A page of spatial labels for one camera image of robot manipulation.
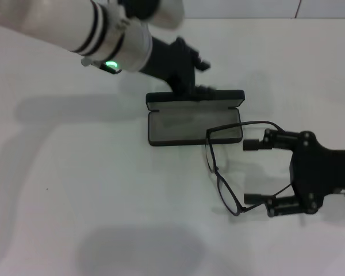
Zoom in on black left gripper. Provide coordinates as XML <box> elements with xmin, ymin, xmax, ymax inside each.
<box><xmin>138</xmin><ymin>36</ymin><xmax>220</xmax><ymax>101</ymax></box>

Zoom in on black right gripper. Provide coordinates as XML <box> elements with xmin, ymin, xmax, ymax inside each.
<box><xmin>243</xmin><ymin>129</ymin><xmax>345</xmax><ymax>217</ymax></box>

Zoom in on black thin-frame glasses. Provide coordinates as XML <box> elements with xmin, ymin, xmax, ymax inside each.
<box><xmin>205</xmin><ymin>120</ymin><xmax>294</xmax><ymax>217</ymax></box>

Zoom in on black glasses case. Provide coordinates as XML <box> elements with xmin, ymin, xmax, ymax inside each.
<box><xmin>145</xmin><ymin>89</ymin><xmax>246</xmax><ymax>147</ymax></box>

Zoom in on black cable with silver plug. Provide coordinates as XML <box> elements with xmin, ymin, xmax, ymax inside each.
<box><xmin>80</xmin><ymin>58</ymin><xmax>122</xmax><ymax>74</ymax></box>

